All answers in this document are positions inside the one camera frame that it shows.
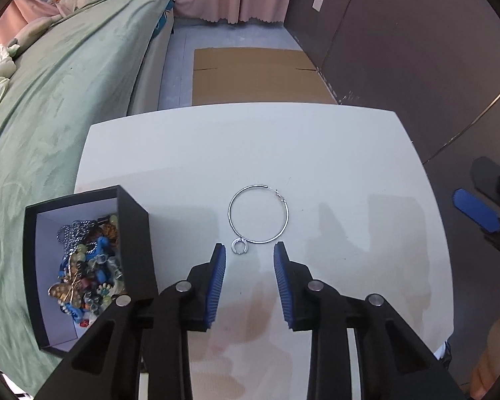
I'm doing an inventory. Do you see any beige bed frame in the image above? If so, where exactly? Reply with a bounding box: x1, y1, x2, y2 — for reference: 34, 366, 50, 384
127, 8, 174, 116

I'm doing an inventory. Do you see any person's right hand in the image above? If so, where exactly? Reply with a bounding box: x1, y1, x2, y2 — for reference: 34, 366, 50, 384
470, 319, 500, 399

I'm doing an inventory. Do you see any pile of mixed jewelry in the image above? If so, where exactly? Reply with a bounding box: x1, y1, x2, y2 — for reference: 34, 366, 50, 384
48, 214, 125, 329

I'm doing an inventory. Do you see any flattened cardboard sheet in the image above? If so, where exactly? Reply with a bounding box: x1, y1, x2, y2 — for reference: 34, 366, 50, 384
192, 47, 336, 106

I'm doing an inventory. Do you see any large silver hoop bangle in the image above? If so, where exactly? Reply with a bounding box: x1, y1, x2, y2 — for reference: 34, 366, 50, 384
227, 183, 291, 254

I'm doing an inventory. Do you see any green bed sheet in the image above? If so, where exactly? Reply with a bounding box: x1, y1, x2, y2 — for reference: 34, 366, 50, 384
0, 0, 170, 394

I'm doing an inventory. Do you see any pink window curtain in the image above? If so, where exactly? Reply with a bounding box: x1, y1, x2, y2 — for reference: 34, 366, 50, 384
0, 0, 59, 45

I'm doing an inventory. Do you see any white wall switch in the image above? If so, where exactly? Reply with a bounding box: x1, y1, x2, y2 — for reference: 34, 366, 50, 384
311, 0, 323, 13

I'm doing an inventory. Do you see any black jewelry box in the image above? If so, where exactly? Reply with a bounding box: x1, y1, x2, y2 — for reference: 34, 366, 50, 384
23, 186, 158, 357

